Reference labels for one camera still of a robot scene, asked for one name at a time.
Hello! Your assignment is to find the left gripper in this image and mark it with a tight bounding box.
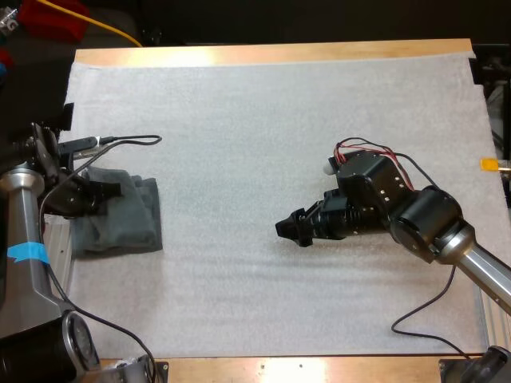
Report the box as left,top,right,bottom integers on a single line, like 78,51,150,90
38,174,123,220

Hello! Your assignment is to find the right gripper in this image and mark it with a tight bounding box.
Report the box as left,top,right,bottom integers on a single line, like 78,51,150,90
275,189,391,249

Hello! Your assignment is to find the pile of grey-green towels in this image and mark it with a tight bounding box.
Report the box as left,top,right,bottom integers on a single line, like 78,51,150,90
70,165,164,258

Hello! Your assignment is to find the dark clamp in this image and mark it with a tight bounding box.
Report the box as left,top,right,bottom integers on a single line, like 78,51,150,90
57,101,76,132

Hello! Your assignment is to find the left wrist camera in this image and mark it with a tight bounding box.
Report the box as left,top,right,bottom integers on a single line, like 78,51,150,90
58,136,99,160

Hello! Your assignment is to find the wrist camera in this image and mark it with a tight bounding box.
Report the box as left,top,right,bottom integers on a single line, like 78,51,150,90
322,155,341,177
58,136,99,160

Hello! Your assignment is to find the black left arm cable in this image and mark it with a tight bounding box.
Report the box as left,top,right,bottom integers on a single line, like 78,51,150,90
38,134,164,383

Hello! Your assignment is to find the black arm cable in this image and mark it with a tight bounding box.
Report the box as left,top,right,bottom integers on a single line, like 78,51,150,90
38,134,164,383
390,153,476,362

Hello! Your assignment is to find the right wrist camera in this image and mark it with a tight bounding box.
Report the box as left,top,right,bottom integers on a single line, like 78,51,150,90
322,155,341,177

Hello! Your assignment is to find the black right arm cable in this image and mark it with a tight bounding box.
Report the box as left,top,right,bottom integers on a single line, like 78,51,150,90
390,153,476,362

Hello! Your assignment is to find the ribbed aluminium rail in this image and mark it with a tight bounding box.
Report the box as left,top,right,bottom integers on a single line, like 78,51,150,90
475,285,511,354

